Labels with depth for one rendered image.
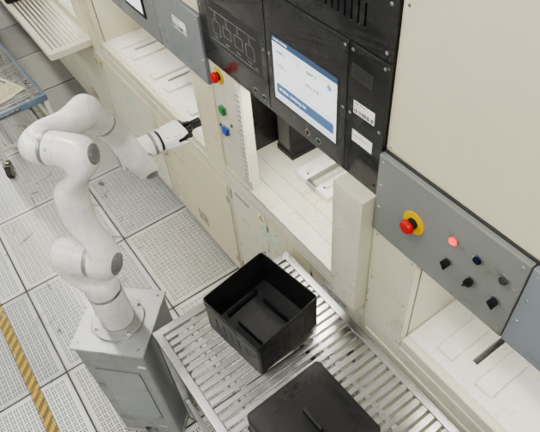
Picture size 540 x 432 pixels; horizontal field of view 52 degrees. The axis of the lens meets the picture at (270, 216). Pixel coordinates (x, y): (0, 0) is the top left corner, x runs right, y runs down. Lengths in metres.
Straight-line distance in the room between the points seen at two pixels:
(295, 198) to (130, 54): 1.43
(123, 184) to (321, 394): 2.33
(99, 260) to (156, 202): 1.82
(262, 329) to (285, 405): 0.34
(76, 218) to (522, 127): 1.20
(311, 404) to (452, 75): 1.05
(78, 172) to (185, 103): 1.30
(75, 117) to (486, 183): 1.09
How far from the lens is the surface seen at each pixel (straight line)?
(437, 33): 1.14
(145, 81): 3.02
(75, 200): 1.67
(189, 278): 3.12
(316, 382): 1.79
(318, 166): 2.31
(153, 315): 2.11
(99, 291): 1.91
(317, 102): 1.53
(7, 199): 3.96
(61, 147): 1.59
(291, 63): 1.57
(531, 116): 1.07
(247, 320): 2.02
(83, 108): 1.68
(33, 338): 3.19
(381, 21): 1.23
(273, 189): 2.27
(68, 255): 1.82
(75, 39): 3.64
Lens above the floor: 2.49
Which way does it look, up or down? 48 degrees down
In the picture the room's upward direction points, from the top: 6 degrees counter-clockwise
